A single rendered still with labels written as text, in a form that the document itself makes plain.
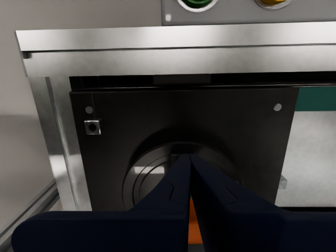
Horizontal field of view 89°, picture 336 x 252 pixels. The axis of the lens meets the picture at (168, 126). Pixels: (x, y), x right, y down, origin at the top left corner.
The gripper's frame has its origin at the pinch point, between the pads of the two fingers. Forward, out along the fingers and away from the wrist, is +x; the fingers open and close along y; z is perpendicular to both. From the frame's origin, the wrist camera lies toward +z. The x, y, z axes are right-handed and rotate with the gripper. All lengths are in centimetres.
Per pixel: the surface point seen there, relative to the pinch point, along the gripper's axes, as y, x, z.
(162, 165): 2.0, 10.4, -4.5
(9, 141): 31.6, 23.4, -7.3
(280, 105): -10.3, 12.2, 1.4
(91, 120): 9.4, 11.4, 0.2
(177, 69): 0.4, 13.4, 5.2
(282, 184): -12.7, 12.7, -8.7
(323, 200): -23.7, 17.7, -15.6
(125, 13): 7.7, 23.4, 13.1
